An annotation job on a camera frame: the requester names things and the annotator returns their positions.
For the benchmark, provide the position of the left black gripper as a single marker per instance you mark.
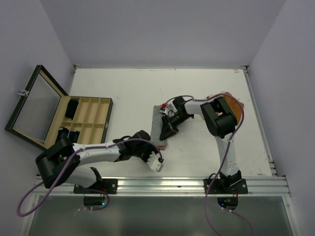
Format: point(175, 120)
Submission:
point(151, 148)

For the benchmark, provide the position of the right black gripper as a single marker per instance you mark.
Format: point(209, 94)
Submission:
point(167, 131)

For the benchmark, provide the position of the grey striped underwear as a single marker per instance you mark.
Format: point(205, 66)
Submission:
point(156, 128)

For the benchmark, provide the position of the black underwear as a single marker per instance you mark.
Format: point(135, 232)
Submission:
point(71, 108)
point(62, 133)
point(73, 136)

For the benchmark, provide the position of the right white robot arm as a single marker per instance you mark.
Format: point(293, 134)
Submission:
point(223, 115)

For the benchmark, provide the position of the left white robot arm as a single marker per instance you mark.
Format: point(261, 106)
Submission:
point(67, 162)

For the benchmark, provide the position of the orange underwear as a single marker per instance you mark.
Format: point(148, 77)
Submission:
point(233, 105)

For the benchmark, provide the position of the rolled black underwear in box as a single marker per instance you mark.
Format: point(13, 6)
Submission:
point(62, 133)

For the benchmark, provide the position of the wooden compartment organizer box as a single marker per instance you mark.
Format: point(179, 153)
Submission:
point(91, 120)

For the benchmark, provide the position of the glass box lid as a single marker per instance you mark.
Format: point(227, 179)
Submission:
point(33, 114)

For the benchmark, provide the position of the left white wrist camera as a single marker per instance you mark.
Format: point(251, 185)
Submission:
point(155, 162)

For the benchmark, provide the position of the aluminium mounting rail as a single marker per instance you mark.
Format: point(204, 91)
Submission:
point(194, 187)

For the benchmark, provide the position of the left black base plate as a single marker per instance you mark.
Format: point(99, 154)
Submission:
point(107, 185)

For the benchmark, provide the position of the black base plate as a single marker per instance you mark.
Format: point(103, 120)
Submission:
point(234, 184)
point(107, 185)

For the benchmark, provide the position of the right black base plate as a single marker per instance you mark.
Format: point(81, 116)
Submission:
point(234, 184)

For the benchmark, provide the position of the white wall latch clip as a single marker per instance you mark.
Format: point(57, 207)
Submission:
point(23, 92)

